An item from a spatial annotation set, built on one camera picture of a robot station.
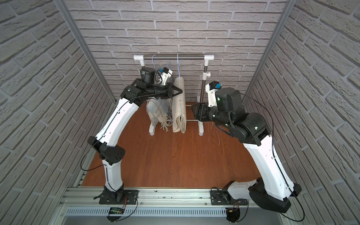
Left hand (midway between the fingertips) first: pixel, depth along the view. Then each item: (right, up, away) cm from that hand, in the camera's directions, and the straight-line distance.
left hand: (180, 87), depth 68 cm
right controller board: (+27, -65, +2) cm, 71 cm away
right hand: (+5, -11, -12) cm, 17 cm away
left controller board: (-35, -66, +3) cm, 75 cm away
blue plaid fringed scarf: (-14, -11, +22) cm, 28 cm away
